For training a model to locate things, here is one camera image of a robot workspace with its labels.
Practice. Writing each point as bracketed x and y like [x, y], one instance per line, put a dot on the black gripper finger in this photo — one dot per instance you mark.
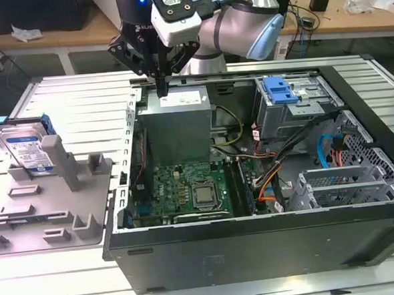
[183, 58]
[124, 53]

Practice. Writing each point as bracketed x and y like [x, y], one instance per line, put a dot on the hard disk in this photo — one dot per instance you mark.
[23, 148]

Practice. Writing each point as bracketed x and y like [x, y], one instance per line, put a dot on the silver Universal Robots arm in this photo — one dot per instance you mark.
[229, 25]

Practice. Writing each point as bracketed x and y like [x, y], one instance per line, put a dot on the metal disk bay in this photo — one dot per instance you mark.
[336, 175]

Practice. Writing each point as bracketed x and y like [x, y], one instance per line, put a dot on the grey power supply unit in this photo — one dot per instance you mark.
[176, 132]

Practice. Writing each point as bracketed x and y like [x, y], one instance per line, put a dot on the crumpled white paper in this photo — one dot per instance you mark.
[26, 33]

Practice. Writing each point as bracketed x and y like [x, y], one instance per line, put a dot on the large black box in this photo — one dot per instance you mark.
[31, 14]

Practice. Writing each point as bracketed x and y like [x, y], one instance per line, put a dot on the blue drive cage latch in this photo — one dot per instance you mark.
[280, 90]

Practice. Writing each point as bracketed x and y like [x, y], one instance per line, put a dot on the metal drive cage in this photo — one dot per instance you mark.
[282, 122]

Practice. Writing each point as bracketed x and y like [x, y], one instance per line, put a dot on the green motherboard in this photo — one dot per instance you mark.
[172, 182]

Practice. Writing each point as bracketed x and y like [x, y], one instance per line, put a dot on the silver CPU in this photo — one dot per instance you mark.
[205, 195]

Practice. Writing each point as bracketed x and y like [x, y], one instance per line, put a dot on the black RAM slot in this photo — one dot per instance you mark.
[235, 188]

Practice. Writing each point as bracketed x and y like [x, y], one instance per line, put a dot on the installed RAM stick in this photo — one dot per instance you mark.
[246, 188]

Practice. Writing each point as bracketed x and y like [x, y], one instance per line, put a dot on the small black box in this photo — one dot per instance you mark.
[318, 1]

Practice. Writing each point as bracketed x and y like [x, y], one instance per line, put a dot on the CPU socket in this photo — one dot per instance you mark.
[194, 206]

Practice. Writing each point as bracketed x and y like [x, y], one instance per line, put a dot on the black graphics card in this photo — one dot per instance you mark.
[201, 216]

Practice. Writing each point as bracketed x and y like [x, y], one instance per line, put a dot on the wooden desk with clutter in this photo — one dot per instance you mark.
[349, 19]

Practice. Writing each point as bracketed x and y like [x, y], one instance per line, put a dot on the grey parts rack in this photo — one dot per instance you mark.
[53, 209]

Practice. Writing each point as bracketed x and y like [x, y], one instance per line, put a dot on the white plastic bags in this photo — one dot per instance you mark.
[368, 2]

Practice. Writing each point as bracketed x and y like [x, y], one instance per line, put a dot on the black PC case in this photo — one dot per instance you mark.
[257, 251]

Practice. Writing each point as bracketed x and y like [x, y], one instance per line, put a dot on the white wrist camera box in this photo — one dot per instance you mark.
[179, 28]

